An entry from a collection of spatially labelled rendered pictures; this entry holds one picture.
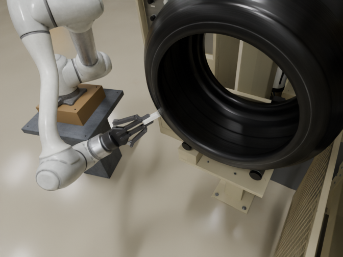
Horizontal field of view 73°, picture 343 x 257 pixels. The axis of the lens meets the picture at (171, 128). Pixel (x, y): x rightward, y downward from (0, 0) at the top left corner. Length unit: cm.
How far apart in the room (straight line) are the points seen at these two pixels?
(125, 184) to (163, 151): 44
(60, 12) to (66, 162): 52
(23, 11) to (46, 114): 36
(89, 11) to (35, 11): 18
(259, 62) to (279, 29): 52
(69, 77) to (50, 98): 65
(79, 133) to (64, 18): 74
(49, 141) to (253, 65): 81
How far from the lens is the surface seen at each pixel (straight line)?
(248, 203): 184
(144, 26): 171
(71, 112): 153
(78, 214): 199
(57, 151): 82
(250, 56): 103
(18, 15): 102
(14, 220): 224
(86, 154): 92
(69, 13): 100
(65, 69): 153
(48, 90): 92
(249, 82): 109
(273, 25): 52
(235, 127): 101
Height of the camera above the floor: 162
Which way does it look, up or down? 45 degrees down
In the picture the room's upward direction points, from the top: 8 degrees counter-clockwise
